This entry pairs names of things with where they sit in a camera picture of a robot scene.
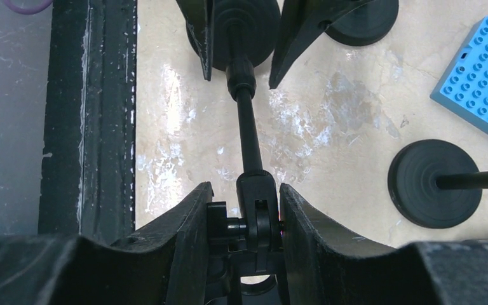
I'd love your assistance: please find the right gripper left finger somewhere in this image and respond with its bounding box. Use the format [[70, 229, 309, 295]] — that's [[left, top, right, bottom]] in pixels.
[[0, 182, 213, 304]]

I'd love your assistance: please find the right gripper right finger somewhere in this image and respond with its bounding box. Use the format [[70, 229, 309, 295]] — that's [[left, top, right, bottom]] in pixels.
[[280, 184, 488, 304]]

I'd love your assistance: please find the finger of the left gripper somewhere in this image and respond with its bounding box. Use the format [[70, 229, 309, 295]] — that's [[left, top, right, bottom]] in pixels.
[[269, 0, 370, 89], [176, 0, 214, 81]]

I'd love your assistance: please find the black stand with shock mount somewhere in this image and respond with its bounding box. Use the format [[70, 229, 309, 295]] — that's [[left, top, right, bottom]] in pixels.
[[205, 1, 289, 304]]

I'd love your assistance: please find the black round-base mic stand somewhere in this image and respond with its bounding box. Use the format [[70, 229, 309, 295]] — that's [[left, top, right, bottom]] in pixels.
[[387, 139, 488, 229]]

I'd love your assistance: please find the black stand behind left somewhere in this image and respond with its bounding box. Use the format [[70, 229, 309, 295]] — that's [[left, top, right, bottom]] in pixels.
[[325, 0, 399, 47]]

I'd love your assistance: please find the blue studded baseplate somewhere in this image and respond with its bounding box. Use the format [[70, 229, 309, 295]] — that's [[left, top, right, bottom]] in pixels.
[[430, 16, 488, 135]]

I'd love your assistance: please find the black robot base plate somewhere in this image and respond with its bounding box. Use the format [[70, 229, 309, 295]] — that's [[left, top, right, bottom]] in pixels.
[[38, 1, 138, 245]]

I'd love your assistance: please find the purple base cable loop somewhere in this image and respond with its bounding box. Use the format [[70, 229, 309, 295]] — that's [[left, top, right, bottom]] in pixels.
[[3, 0, 54, 15]]

